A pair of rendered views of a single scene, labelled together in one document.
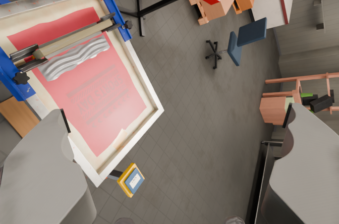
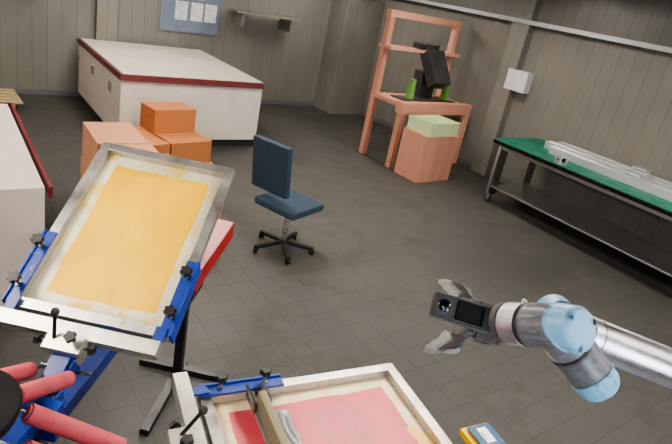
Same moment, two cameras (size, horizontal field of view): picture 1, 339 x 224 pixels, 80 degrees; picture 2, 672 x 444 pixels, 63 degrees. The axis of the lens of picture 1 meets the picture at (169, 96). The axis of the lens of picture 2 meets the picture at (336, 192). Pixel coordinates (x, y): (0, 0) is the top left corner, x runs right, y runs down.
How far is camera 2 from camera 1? 1.07 m
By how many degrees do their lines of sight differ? 19
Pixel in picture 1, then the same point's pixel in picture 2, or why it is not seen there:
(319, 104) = (435, 73)
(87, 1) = (221, 417)
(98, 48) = (287, 424)
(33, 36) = not seen: outside the picture
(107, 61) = (306, 417)
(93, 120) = not seen: outside the picture
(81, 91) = not seen: outside the picture
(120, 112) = (381, 424)
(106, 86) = (341, 430)
